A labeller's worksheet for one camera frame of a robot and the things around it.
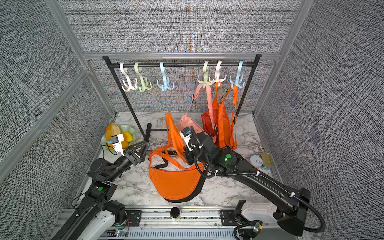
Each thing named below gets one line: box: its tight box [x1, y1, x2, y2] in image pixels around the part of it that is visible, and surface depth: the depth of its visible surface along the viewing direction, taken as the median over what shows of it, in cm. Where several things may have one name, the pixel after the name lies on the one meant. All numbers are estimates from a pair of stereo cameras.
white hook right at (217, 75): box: [209, 60, 227, 83], surface depth 70 cm
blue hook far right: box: [229, 61, 245, 88], surface depth 69 cm
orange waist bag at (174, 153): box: [148, 113, 189, 171], surface depth 92 cm
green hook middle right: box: [197, 61, 215, 85], surface depth 69 cm
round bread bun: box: [105, 123, 122, 141], surface depth 100 cm
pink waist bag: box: [178, 84, 217, 143], surface depth 84 cm
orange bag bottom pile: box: [149, 164, 208, 203], surface depth 84 cm
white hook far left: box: [119, 62, 137, 92], surface depth 69 cm
